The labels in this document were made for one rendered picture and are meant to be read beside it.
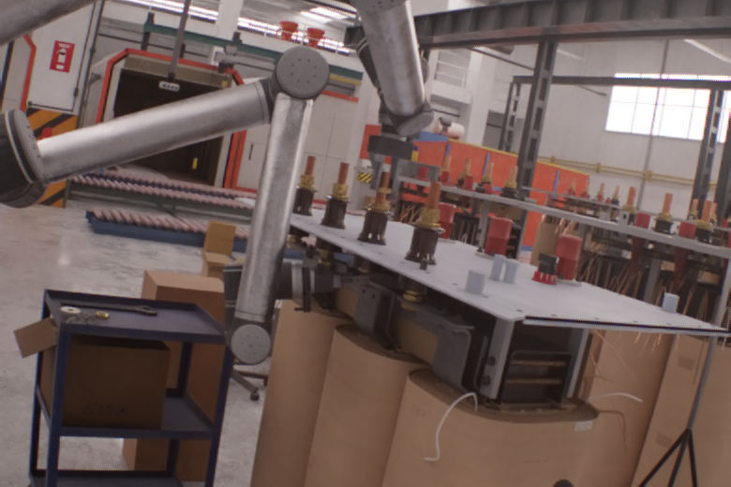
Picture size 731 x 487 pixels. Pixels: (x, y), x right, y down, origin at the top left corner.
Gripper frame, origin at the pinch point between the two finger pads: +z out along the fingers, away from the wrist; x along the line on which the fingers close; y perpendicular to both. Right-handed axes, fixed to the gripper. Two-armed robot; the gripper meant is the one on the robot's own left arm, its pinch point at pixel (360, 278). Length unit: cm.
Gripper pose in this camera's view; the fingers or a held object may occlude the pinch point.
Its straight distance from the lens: 215.2
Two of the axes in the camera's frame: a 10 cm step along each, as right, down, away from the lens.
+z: 9.9, -0.3, 1.2
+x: -1.3, -1.1, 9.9
